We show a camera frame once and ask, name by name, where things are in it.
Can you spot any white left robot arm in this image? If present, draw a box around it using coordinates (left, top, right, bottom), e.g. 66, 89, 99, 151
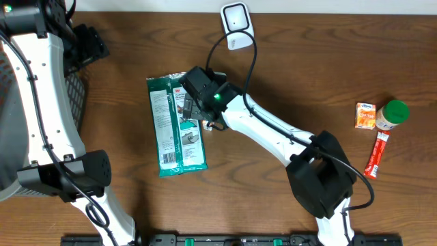
1, 0, 142, 245

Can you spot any green lid spice jar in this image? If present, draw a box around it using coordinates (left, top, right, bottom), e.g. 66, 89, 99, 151
376, 100, 410, 131

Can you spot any black mounting rail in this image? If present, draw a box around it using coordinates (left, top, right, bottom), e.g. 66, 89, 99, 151
61, 233, 404, 246

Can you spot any white barcode scanner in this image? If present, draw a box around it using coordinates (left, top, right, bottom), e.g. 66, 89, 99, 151
220, 1, 254, 50

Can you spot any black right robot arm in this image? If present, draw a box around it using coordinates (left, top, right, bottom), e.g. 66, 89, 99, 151
179, 66, 357, 245

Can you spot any red white snack stick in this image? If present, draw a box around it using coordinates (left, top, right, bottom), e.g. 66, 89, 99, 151
363, 131, 391, 180

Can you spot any orange small box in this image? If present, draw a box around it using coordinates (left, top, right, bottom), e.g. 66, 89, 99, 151
354, 102, 376, 130
202, 120, 212, 131

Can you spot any grey plastic basket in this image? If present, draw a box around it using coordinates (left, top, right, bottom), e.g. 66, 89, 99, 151
1, 51, 87, 201

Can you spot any green white snack bag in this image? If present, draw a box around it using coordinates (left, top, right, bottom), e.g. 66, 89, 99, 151
147, 72, 208, 178

